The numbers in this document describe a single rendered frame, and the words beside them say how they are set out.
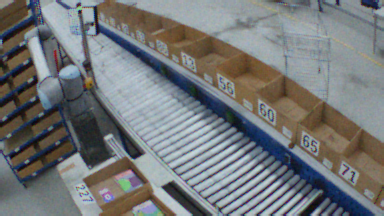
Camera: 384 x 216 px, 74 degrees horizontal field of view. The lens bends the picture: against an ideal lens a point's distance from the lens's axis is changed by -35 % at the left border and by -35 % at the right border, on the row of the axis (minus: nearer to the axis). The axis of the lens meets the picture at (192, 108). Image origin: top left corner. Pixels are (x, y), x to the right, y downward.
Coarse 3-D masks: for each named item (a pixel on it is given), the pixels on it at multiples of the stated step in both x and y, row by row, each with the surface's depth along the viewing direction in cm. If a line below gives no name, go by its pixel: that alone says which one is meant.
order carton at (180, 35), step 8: (184, 24) 303; (160, 32) 297; (168, 32) 301; (176, 32) 306; (184, 32) 310; (192, 32) 299; (200, 32) 288; (160, 40) 286; (168, 40) 305; (176, 40) 310; (184, 40) 311; (192, 40) 305; (168, 48) 281; (176, 48) 270; (168, 56) 288; (176, 56) 275
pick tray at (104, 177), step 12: (108, 168) 208; (120, 168) 214; (132, 168) 216; (84, 180) 199; (96, 180) 206; (108, 180) 209; (144, 180) 204; (96, 192) 200; (120, 192) 199; (132, 192) 189; (108, 204) 182
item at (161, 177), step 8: (136, 160) 223; (144, 160) 222; (152, 160) 222; (144, 168) 216; (152, 168) 216; (160, 168) 215; (152, 176) 210; (160, 176) 210; (168, 176) 209; (160, 184) 204
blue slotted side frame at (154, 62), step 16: (112, 32) 369; (128, 48) 352; (160, 64) 300; (176, 80) 288; (192, 96) 276; (208, 96) 248; (224, 112) 247; (240, 128) 238; (256, 128) 214; (256, 144) 228; (272, 144) 211; (304, 176) 190; (320, 176) 170; (336, 192) 164; (336, 208) 164; (352, 208) 153
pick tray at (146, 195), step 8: (144, 192) 189; (128, 200) 184; (136, 200) 188; (144, 200) 192; (160, 200) 181; (112, 208) 179; (120, 208) 183; (128, 208) 186; (160, 208) 187; (168, 208) 177
